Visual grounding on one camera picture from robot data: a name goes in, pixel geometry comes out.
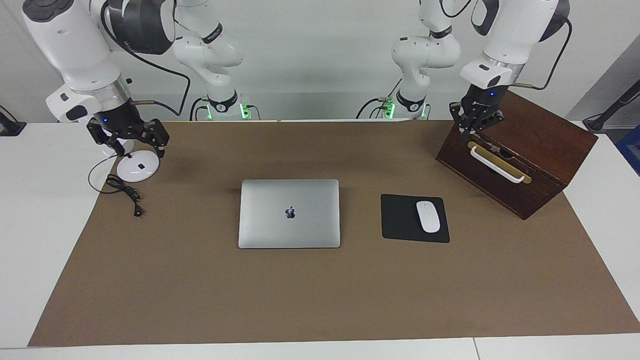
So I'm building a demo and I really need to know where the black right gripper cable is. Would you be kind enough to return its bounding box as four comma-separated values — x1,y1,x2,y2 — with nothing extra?
100,0,192,118

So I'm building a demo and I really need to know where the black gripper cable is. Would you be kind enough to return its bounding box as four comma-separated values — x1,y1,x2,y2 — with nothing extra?
510,15,573,91
100,0,192,118

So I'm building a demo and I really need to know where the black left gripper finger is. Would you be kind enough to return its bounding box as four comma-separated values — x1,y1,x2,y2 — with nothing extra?
449,101,473,141
474,111,505,132

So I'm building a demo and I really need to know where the white computer mouse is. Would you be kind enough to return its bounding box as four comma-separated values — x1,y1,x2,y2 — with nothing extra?
416,200,441,234

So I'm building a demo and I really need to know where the brown paper table mat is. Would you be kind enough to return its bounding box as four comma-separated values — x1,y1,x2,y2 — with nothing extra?
27,120,640,347

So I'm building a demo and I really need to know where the black lamp power cable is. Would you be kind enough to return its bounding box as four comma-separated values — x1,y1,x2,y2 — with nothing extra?
88,152,146,218

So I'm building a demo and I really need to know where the dark brown wooden box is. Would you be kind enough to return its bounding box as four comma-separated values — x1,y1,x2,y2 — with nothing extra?
435,83,599,221

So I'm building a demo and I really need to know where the blue crate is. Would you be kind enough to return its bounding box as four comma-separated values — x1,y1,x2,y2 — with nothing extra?
616,125,640,177

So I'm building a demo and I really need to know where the white box handle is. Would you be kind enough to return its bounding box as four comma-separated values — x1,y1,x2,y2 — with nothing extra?
470,145,526,184

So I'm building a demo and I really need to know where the gold handle plate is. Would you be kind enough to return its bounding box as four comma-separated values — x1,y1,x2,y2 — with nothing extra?
467,141,532,185

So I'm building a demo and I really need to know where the silver grey laptop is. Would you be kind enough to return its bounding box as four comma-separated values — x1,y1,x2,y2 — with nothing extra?
238,178,341,250

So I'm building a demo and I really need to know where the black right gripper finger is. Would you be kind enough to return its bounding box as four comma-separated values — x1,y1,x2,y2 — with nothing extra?
86,121,126,157
137,119,170,159

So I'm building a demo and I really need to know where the black mouse pad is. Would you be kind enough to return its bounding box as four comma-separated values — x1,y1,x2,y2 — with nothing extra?
380,194,451,244

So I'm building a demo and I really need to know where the black camera stand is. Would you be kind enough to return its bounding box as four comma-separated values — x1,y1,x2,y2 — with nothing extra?
582,80,640,133
0,105,27,137

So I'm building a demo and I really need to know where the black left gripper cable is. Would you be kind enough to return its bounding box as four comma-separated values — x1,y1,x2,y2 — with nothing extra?
510,15,573,91

